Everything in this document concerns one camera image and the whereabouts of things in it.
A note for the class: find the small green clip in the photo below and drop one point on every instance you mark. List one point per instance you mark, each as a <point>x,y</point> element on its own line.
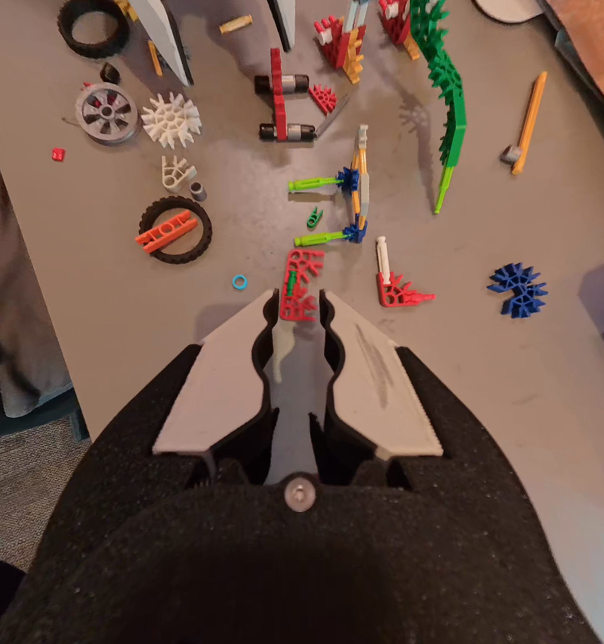
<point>313,217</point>

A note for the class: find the red connector white rod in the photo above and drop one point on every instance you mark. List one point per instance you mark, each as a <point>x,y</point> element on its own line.
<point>393,292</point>

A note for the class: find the orange ladder connector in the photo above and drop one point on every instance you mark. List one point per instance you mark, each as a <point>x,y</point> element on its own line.
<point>166,231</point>

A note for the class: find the short orange rod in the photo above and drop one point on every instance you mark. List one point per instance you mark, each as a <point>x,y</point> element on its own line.
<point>155,58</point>

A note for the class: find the short tan rod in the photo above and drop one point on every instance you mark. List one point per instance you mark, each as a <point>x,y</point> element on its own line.
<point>236,24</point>

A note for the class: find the thin grey rod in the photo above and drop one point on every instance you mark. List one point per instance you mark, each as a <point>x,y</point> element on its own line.
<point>332,117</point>

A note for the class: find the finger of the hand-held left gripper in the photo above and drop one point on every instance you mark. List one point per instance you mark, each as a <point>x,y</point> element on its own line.
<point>282,20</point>
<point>161,35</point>

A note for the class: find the small red piece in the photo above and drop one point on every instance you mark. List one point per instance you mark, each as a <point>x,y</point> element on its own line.
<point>58,154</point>

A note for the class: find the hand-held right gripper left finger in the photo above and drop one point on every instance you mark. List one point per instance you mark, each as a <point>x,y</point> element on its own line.
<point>217,403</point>

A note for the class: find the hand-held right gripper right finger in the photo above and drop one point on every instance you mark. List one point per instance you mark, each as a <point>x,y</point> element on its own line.
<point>382,403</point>

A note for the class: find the black rubber tire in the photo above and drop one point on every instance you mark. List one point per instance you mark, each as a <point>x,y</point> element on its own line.
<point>71,35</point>
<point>199,226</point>

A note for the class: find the red connector pair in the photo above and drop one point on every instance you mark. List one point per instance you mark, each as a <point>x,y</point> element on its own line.
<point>302,287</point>

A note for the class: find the grey fan connector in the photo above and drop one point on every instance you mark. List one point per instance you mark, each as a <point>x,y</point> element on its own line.
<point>174,173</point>

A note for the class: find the small black piece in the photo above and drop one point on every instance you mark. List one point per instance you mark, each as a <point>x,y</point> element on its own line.
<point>111,72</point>

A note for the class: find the small red connector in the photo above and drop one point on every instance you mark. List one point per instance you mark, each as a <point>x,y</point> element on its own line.
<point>322,99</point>

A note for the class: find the orange rod grey end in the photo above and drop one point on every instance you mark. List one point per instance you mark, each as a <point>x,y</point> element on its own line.
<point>528,121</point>

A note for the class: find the red rod black cylinder assembly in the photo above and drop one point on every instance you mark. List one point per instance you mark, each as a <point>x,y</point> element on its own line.
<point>278,96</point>

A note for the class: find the small grey spacer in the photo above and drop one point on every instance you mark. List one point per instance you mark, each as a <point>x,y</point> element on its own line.
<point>196,189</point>

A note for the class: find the white snowflake connector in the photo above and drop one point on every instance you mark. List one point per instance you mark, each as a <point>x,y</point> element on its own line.
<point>170,120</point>

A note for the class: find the blue snowflake connector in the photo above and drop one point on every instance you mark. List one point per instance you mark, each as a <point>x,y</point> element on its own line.
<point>518,287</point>

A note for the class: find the grey wheel hub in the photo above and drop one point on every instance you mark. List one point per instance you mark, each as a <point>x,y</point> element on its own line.
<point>106,114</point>

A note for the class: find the orange rod blue connector frame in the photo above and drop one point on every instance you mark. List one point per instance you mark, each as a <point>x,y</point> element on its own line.
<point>356,191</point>

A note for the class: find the grey fabric chair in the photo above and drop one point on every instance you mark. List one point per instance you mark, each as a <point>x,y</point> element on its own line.
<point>36,302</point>

